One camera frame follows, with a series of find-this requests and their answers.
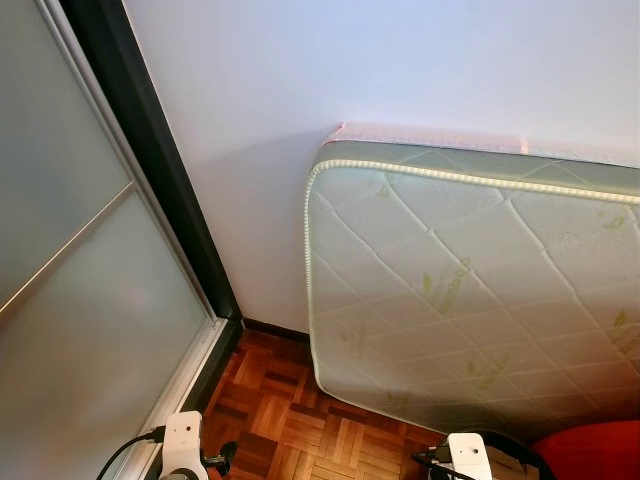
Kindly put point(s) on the frosted glass sliding door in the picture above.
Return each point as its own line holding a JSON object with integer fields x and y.
{"x": 70, "y": 320}

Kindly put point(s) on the red sofa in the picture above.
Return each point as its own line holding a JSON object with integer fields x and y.
{"x": 600, "y": 455}

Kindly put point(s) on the dark wooden skirting board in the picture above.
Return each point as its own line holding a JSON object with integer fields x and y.
{"x": 275, "y": 331}

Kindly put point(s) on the black door frame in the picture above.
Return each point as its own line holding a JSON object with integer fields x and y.
{"x": 150, "y": 150}

